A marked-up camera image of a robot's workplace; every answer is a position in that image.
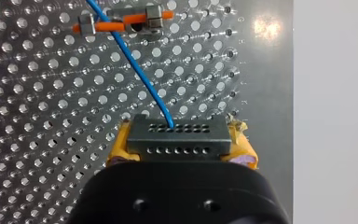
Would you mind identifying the blue cable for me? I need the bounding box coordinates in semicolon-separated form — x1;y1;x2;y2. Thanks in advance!
86;0;233;162

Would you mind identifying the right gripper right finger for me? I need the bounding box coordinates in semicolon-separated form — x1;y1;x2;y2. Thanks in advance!
219;113;259;171

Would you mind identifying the metal post with orange clip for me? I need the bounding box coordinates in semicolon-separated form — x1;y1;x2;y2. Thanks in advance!
72;4;175;35

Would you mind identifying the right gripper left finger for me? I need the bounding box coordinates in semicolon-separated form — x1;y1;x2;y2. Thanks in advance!
106;120;142;169

